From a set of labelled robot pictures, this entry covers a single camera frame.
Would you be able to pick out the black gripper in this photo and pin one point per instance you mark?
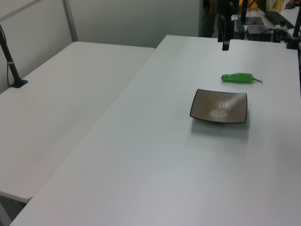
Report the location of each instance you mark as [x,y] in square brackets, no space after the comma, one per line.
[224,7]

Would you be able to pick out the green chili pepper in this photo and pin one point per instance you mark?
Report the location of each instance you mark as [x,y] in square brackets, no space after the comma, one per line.
[236,78]

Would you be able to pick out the square brown ceramic plate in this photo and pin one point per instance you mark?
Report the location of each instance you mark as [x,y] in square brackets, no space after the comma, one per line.
[218,106]

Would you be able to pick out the black monitor stand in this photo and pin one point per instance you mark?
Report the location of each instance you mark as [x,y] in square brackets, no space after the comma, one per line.
[249,20]

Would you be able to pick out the black electronics box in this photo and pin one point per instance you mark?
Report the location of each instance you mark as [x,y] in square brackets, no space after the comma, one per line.
[258,31]

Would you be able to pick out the black keyboard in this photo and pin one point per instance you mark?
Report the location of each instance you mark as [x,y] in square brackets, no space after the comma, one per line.
[278,16]

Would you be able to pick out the black pole with white band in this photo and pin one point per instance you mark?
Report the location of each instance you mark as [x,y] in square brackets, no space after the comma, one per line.
[10,63]

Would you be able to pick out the black camera stand pole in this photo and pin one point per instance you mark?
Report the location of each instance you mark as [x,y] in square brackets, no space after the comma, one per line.
[295,33]

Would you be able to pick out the grey partition corner post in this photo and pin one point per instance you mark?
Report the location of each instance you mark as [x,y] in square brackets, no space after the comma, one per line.
[70,20]

